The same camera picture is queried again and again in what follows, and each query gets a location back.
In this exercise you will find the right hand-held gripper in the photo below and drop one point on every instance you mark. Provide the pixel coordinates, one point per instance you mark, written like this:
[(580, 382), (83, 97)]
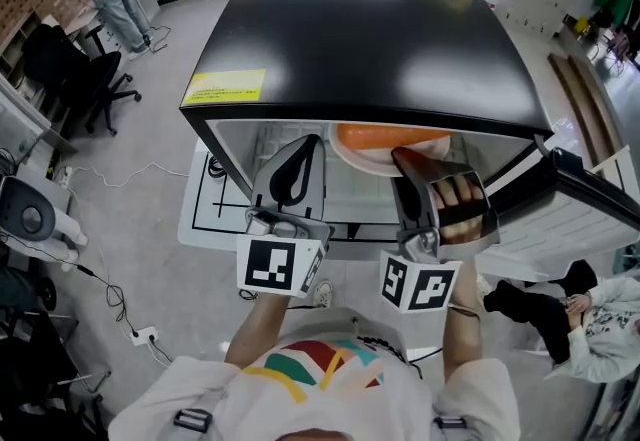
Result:
[(415, 209)]

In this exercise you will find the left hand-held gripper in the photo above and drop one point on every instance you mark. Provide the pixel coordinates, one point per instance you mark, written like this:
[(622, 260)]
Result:
[(315, 189)]

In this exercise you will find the orange food piece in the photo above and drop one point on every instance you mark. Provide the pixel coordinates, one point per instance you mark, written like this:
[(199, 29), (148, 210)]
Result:
[(385, 136)]

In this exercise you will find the black mini fridge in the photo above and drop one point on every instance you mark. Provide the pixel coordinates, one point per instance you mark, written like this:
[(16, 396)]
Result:
[(350, 44)]

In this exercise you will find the person's left forearm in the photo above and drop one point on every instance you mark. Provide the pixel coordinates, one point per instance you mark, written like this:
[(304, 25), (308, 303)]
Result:
[(260, 329)]

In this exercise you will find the person's right forearm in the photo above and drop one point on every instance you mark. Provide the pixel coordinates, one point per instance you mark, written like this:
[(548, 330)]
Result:
[(462, 339)]

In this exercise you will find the person's right hand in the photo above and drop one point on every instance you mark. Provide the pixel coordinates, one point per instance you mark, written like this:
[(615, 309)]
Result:
[(457, 189)]

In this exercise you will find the white sneaker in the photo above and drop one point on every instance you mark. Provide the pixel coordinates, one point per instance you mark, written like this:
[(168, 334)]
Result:
[(324, 293)]

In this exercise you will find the white table with black lines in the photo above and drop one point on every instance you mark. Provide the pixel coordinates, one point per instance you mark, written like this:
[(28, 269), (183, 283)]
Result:
[(200, 224)]

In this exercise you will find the wooden boards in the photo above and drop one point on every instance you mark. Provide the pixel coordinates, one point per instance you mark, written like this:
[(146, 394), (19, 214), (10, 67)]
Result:
[(582, 104)]

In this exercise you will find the white colourful print t-shirt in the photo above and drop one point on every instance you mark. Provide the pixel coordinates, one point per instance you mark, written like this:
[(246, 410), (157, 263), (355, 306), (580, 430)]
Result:
[(350, 404)]

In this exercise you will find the white power strip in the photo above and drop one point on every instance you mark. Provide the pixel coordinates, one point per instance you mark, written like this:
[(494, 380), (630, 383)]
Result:
[(62, 176)]

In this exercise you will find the black office chair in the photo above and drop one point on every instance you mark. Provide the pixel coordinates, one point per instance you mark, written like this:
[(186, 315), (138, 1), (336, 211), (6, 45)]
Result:
[(75, 74)]

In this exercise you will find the white robot device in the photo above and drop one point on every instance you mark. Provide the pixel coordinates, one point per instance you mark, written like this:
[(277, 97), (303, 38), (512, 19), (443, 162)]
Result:
[(30, 216)]

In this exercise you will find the white wall socket strip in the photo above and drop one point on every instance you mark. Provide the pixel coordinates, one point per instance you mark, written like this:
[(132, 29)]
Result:
[(145, 335)]

